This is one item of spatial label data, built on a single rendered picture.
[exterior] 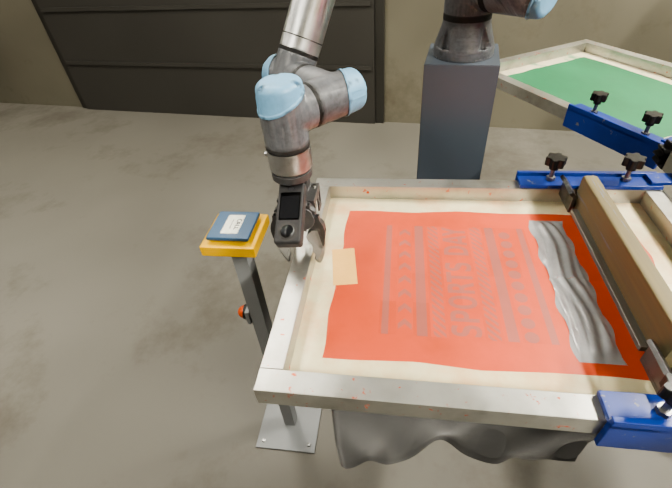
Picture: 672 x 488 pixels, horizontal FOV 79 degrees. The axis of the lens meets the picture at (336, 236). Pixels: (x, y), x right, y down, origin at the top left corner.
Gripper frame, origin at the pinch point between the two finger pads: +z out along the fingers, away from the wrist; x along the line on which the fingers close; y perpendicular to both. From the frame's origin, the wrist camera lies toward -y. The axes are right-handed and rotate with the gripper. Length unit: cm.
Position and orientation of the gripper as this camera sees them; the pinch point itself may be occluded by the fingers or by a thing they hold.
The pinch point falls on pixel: (303, 259)
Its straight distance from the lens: 83.6
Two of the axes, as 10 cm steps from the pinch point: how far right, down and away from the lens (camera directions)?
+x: -9.9, -0.3, 1.4
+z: 0.7, 7.6, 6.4
